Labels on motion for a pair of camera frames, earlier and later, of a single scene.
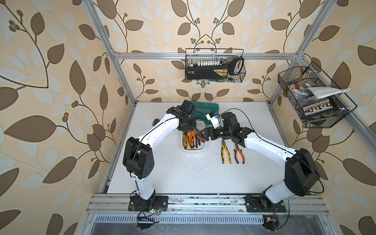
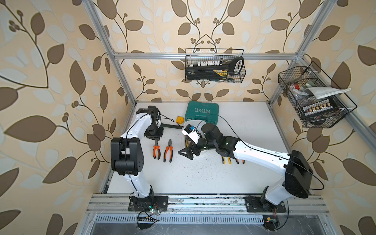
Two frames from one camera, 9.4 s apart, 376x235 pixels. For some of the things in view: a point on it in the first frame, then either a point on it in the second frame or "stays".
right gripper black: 207,131 → 189,153
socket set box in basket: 325,105 stays
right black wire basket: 319,102 stays
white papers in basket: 321,92 stays
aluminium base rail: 118,205 stays
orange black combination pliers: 191,134 → 170,146
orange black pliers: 198,138 → 158,150
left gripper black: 195,126 → 156,137
